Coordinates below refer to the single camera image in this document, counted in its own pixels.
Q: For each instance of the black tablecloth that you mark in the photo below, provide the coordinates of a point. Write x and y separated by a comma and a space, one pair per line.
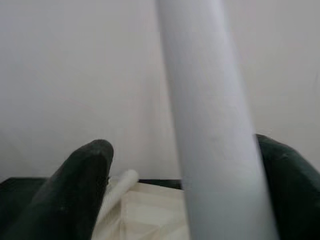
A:
15, 190

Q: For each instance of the white plastic table leg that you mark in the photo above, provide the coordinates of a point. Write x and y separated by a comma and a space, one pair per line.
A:
212, 100
122, 185

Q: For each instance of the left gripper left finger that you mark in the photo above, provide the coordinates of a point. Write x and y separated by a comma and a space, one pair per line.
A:
62, 200

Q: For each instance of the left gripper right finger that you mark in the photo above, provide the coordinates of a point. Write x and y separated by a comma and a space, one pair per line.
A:
295, 195

